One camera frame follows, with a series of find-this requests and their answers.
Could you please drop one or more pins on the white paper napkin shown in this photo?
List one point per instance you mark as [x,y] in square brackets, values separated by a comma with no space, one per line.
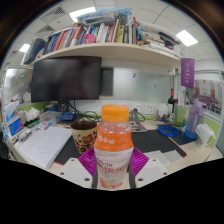
[204,133]

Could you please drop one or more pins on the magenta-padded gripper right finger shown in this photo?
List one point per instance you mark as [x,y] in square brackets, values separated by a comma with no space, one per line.
[151,171]

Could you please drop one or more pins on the white written paper pad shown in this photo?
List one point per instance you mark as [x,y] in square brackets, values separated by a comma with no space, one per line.
[43,146]

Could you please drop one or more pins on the small blue box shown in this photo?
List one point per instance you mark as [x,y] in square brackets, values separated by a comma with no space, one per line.
[68,116]

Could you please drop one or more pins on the black computer monitor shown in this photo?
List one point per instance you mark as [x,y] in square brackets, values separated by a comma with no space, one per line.
[66,78]

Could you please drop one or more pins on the beige floral paper cup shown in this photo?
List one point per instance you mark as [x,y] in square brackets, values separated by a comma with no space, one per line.
[83,138]

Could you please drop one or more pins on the clear plastic container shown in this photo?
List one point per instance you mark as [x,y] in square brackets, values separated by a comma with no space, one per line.
[50,117]

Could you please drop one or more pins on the ceiling lights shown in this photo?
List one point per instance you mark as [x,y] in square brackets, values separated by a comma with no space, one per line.
[81,12]

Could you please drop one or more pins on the white paper slip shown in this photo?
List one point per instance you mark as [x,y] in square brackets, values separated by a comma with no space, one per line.
[156,157]
[175,156]

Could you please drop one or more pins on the white tissue pack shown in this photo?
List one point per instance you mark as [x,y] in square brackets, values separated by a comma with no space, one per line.
[31,114]

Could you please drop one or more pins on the dark wine bottle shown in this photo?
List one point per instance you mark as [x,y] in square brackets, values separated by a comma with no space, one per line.
[171,100]

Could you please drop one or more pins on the grey metal laptop stand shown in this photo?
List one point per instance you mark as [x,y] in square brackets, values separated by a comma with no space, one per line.
[137,125]

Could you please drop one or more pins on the blue tissue box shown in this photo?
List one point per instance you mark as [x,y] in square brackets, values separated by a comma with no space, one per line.
[13,123]

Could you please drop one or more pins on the black desk mat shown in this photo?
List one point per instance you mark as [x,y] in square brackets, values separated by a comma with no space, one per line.
[150,140]

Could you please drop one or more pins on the white jar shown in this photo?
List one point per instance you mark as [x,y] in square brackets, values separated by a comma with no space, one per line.
[163,110]

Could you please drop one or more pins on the dark rectangular board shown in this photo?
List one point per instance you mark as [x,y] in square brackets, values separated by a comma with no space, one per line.
[107,81]

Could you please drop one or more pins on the purple hanging banner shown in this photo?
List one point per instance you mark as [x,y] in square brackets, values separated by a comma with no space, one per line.
[187,73]

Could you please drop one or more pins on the group photo poster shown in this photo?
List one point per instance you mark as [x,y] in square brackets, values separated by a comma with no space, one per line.
[208,96]

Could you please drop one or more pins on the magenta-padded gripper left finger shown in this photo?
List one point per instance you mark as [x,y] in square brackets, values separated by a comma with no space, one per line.
[75,171]

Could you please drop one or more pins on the white wall socket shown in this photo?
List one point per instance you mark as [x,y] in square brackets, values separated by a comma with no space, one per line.
[149,108]
[137,107]

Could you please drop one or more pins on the purple water bottle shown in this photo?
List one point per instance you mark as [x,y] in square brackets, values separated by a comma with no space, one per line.
[194,121]

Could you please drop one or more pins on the orange-capped drink bottle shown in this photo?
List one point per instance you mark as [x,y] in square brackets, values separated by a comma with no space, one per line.
[113,143]

